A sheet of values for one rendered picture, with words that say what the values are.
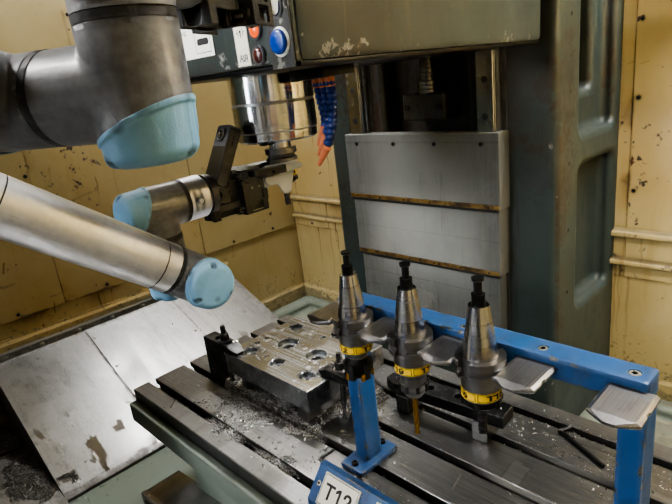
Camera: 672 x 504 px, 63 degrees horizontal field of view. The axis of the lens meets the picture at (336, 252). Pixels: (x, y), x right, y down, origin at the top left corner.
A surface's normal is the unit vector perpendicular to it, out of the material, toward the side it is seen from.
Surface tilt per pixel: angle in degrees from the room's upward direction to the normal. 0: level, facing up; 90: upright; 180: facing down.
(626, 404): 0
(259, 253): 90
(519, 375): 0
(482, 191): 90
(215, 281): 90
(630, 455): 90
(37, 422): 24
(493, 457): 0
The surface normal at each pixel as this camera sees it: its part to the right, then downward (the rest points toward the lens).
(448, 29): 0.70, 0.14
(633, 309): -0.70, 0.29
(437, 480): -0.11, -0.95
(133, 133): 0.02, 0.35
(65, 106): -0.25, 0.51
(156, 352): 0.18, -0.81
